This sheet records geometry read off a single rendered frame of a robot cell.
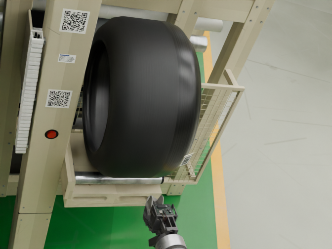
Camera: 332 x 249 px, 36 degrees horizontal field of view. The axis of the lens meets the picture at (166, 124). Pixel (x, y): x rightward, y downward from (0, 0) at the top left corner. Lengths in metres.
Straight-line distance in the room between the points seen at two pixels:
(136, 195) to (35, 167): 0.38
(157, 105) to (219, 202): 1.77
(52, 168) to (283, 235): 1.81
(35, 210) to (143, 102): 0.75
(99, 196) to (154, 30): 0.64
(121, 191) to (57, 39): 0.66
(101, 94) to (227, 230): 1.41
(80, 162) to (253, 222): 1.51
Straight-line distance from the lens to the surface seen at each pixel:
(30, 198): 2.02
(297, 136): 4.06
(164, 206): 1.62
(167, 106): 1.56
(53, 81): 1.60
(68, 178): 1.79
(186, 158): 1.69
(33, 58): 1.56
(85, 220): 2.88
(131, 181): 1.89
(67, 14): 1.47
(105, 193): 1.89
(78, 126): 2.04
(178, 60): 1.61
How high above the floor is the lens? 2.29
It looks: 40 degrees down
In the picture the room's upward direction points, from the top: 22 degrees clockwise
